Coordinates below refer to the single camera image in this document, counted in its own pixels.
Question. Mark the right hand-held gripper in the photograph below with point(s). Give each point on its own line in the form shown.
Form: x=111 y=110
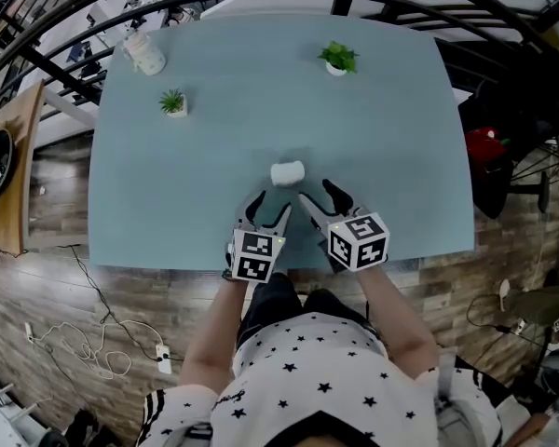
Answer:
x=358 y=242

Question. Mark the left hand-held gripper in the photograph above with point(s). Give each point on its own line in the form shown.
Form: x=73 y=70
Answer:
x=256 y=256

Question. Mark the person's right forearm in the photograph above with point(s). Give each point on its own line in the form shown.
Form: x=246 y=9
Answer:
x=396 y=324

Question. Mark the person's left forearm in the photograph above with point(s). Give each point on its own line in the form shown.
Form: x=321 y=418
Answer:
x=214 y=338

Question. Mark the dark shorts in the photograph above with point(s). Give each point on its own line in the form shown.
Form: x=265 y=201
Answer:
x=275 y=301

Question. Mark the spiky plant in square pot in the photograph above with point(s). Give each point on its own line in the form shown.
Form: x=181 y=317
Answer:
x=173 y=104

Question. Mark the leafy plant in round pot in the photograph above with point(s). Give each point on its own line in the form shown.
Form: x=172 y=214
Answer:
x=337 y=56

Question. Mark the red bag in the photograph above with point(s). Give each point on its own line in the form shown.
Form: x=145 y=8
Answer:
x=486 y=149

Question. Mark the white star print shirt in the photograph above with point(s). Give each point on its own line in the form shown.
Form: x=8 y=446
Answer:
x=317 y=380

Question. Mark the white power strip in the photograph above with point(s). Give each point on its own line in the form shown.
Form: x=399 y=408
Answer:
x=164 y=359

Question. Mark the white printed bottle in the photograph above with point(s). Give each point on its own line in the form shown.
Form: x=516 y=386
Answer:
x=144 y=54

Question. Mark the black chair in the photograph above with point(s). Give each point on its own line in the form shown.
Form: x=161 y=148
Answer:
x=517 y=124

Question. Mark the wooden side table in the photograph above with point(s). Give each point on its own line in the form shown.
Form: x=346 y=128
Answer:
x=18 y=180

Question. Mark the white wall charger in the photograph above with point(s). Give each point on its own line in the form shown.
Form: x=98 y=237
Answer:
x=28 y=332

